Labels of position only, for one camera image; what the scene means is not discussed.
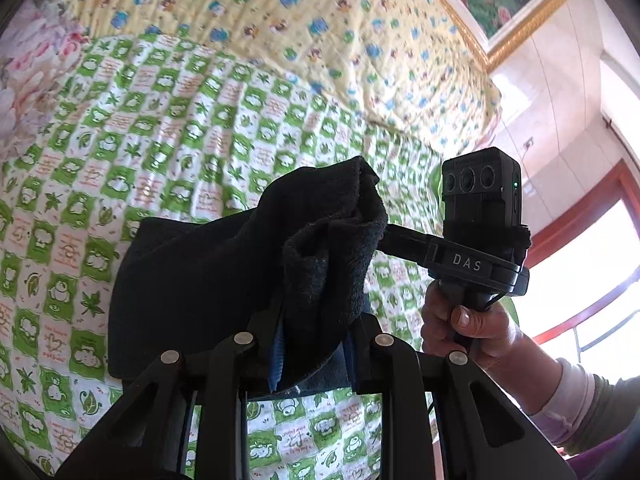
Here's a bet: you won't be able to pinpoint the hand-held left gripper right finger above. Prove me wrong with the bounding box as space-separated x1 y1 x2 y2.
344 312 577 480

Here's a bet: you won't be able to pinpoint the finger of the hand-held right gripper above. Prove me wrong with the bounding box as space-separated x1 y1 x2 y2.
379 223 437 267

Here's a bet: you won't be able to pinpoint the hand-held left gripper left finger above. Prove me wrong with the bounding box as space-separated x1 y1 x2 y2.
54 310 288 480

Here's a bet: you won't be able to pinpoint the dark navy pants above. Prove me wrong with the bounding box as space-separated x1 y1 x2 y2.
107 156 390 402

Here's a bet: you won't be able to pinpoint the person's right forearm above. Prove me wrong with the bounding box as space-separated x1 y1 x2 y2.
480 332 640 457

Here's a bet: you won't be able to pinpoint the person's right hand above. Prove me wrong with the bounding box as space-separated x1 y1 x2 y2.
421 282 524 372

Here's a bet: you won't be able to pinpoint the gold framed picture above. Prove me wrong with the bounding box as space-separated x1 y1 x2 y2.
419 0 587 75

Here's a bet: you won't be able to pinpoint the yellow bear print quilt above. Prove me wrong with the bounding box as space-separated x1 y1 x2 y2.
65 0 503 157

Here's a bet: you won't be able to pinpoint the green checkered printed bedsheet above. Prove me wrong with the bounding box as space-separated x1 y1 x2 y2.
0 35 453 480

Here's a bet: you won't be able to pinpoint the pink floral cloth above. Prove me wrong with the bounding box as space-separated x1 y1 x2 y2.
0 0 92 162

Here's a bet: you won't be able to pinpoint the red window frame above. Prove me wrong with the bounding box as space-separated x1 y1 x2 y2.
520 159 640 361

